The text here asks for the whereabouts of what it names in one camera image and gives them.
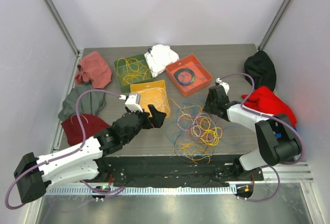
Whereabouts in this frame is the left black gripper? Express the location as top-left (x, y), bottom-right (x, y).
top-left (124, 104), bottom-right (166, 144)

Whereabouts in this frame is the yellow thin cable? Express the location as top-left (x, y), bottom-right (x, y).
top-left (115, 58), bottom-right (224, 164)

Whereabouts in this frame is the blue thin cable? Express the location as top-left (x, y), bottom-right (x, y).
top-left (164, 63), bottom-right (247, 162)

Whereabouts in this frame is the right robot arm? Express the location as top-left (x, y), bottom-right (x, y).
top-left (203, 84), bottom-right (303, 180)

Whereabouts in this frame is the yellow plastic tray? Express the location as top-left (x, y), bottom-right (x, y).
top-left (130, 80), bottom-right (171, 118)

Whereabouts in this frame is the orange plastic tray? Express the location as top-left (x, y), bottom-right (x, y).
top-left (166, 54), bottom-right (212, 97)

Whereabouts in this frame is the green plastic tray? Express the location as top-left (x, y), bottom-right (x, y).
top-left (114, 54), bottom-right (154, 93)

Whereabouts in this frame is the black cloth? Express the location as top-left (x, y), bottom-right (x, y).
top-left (243, 50), bottom-right (276, 92)

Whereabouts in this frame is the dark red cloth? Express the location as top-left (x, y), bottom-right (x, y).
top-left (61, 114), bottom-right (109, 146)

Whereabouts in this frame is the white crumpled cloth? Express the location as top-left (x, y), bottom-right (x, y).
top-left (144, 44), bottom-right (179, 78)

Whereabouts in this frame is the grey cloth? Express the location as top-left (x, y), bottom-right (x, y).
top-left (58, 85), bottom-right (106, 122)

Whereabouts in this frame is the blue cloth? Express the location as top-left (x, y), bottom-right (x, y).
top-left (274, 127), bottom-right (297, 138)

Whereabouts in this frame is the pink cloth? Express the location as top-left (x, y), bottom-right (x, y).
top-left (74, 51), bottom-right (112, 89)

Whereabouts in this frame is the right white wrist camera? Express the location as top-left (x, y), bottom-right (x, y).
top-left (216, 78), bottom-right (230, 94)

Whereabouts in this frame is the pink thin cable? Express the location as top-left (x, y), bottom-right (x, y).
top-left (177, 110), bottom-right (217, 140)

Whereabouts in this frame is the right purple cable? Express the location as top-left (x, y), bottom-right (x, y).
top-left (220, 73), bottom-right (306, 202)

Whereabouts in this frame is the black coiled cable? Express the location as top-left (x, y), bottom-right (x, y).
top-left (173, 68), bottom-right (197, 85)

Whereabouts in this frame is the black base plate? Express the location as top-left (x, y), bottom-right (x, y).
top-left (90, 154), bottom-right (264, 188)

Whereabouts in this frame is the slotted cable duct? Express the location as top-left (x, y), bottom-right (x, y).
top-left (46, 184), bottom-right (237, 196)

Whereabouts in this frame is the right aluminium frame post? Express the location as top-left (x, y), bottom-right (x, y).
top-left (257, 0), bottom-right (293, 50)

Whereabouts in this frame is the aluminium frame post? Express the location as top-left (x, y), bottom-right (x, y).
top-left (257, 0), bottom-right (293, 50)
top-left (29, 0), bottom-right (80, 56)

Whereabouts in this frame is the left aluminium frame post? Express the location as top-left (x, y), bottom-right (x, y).
top-left (29, 0), bottom-right (80, 56)

